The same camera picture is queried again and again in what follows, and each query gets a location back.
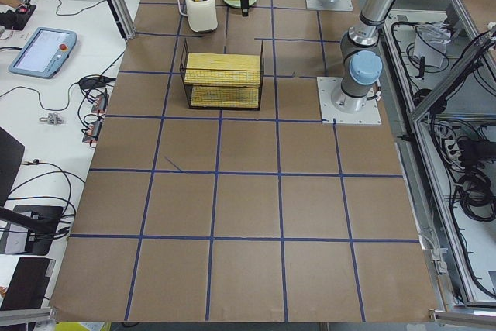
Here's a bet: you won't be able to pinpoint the white toaster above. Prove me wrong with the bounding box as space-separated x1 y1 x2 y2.
177 0 218 33

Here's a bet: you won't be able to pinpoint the black mouse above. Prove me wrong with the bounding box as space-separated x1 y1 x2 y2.
78 76 108 91

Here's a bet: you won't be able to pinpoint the small circuit boards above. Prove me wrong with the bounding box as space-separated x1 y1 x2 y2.
81 92 109 147

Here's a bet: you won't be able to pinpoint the crumpled white paper bag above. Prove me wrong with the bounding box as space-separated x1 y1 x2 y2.
413 22 451 68

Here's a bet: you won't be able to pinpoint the near teach pendant tablet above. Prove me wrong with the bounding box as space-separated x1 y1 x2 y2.
9 27 78 79

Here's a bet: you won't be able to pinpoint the black monitor corner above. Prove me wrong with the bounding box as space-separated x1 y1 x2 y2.
0 128 25 207

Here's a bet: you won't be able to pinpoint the black wire mesh rack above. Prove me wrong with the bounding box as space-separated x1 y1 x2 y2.
179 38 266 111

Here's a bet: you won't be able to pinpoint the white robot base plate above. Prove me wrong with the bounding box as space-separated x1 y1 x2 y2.
317 77 382 126

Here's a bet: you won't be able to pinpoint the aluminium side frame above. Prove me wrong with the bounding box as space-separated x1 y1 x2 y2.
384 0 495 309

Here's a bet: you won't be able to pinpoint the small metal bracket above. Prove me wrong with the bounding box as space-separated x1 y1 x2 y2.
39 112 64 126

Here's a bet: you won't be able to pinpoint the black cable bundle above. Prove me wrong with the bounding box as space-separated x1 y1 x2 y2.
433 121 496 227

